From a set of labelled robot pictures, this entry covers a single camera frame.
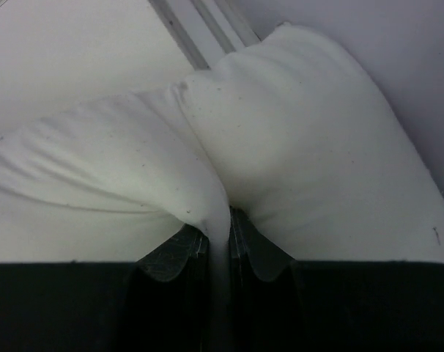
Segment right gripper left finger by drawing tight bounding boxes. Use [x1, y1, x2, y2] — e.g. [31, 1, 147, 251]
[0, 225, 209, 351]

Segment aluminium right side rail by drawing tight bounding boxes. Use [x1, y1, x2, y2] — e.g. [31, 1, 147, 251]
[150, 0, 260, 70]

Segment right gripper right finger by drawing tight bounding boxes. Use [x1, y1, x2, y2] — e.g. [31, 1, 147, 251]
[229, 209, 444, 351]

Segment white pillow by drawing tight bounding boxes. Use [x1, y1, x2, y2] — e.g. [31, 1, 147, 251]
[0, 25, 444, 351]

